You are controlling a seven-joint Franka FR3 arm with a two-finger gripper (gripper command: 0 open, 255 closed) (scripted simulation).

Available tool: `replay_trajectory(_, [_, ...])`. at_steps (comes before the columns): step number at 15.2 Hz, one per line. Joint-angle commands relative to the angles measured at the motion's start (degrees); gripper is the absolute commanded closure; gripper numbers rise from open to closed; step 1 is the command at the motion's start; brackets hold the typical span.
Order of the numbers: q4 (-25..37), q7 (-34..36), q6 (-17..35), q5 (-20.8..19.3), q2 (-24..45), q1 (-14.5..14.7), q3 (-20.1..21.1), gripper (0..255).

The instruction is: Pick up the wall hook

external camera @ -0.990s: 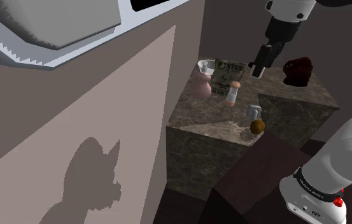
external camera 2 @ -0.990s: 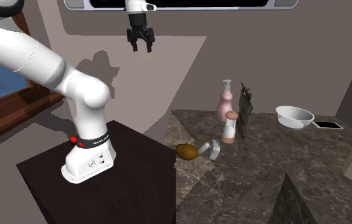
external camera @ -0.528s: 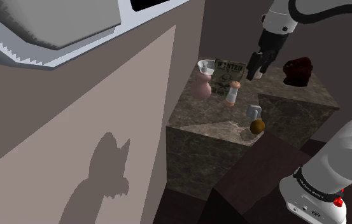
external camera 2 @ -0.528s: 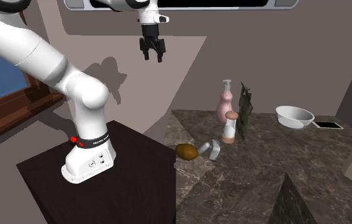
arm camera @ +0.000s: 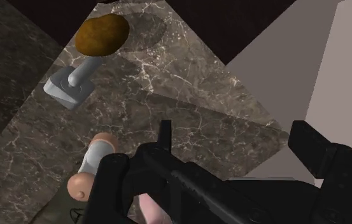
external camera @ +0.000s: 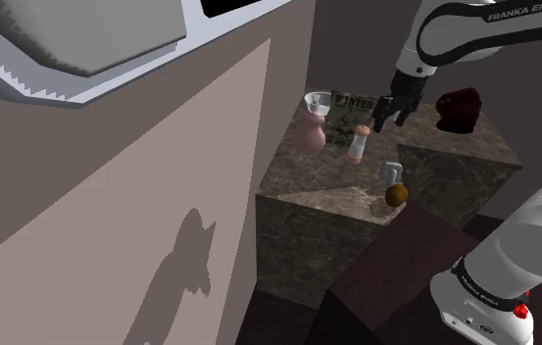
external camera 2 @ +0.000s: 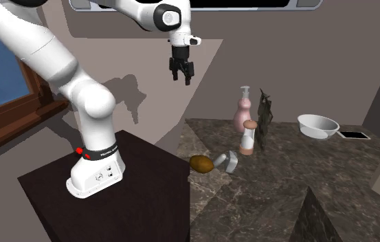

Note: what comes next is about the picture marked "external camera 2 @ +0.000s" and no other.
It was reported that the white pepper mill brown top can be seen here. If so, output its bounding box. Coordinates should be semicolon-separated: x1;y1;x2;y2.
238;120;258;156

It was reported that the white bowl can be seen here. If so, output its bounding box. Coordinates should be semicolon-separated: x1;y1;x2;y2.
297;113;341;140

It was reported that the dark jagged sculpture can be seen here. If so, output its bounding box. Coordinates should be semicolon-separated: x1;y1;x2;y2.
255;88;274;152

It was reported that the brown kiwi fruit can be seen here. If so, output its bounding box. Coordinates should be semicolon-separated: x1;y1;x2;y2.
189;155;215;175

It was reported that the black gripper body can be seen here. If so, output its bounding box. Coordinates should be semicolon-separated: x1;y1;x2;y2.
168;45;195;76

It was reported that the pink soap dispenser bottle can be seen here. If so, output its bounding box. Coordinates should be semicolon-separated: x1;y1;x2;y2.
232;85;252;133

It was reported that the dark robot stand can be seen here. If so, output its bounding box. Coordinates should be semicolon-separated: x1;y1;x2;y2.
17;129;191;242

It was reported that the black tablet white frame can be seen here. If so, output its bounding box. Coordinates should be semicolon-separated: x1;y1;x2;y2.
337;130;371;140

